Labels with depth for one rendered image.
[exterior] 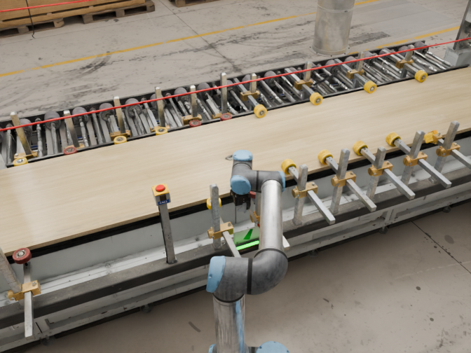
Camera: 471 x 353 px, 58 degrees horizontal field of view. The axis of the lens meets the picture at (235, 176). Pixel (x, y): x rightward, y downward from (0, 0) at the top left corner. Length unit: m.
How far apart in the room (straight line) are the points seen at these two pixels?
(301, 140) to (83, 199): 1.40
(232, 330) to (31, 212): 1.40
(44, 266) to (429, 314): 2.41
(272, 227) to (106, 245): 1.19
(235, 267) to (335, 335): 1.68
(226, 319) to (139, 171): 1.35
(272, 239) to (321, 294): 1.67
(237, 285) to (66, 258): 1.33
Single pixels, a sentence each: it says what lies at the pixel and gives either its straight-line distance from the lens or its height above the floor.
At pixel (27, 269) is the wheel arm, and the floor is 0.82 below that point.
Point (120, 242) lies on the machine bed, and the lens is 2.49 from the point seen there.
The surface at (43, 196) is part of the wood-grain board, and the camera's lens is 2.66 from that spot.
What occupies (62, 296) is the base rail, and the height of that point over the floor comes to 0.70.
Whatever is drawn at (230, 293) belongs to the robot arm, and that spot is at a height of 1.38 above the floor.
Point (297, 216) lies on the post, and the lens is 2.50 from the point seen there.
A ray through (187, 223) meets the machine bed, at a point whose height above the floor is 0.74.
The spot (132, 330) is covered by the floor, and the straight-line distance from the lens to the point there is 3.02.
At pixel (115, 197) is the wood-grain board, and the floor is 0.90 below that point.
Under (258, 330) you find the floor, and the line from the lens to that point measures 2.94.
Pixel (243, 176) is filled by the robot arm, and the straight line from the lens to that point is 1.83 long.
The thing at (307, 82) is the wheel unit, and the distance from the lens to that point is 3.41.
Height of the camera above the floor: 2.54
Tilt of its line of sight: 40 degrees down
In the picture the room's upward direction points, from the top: 1 degrees counter-clockwise
